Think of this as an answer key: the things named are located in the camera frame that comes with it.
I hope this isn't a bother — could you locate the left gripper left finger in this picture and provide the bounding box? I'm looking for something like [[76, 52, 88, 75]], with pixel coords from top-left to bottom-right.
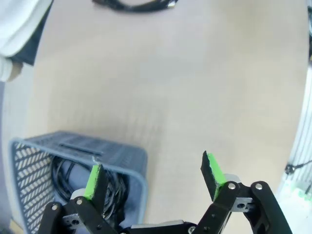
[[38, 163, 118, 234]]

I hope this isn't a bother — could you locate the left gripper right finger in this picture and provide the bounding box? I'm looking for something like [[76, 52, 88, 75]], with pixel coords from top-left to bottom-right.
[[195, 151, 293, 234]]

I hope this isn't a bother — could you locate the person right hand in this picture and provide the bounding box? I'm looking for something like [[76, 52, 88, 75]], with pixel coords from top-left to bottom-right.
[[6, 61, 24, 82]]

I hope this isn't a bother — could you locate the blue-grey perforated plastic basket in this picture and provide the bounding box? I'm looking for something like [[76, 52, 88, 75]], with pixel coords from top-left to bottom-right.
[[8, 130, 149, 234]]

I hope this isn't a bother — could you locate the green lit electronics unit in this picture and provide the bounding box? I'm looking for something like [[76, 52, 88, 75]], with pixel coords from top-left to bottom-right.
[[289, 180, 312, 203]]

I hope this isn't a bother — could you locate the person body white sweatshirt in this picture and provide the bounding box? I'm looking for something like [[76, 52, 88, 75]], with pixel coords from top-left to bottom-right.
[[13, 0, 55, 67]]

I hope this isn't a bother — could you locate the black plug with thin cable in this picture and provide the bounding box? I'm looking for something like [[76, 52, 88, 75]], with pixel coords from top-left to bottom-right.
[[284, 159, 312, 175]]

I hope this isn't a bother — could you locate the slotted aluminium base plate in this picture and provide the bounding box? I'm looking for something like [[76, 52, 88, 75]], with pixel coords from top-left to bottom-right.
[[274, 0, 312, 234]]

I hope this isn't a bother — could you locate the thin black coiled cable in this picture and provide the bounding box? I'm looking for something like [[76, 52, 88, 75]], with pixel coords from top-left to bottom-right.
[[92, 0, 178, 14]]

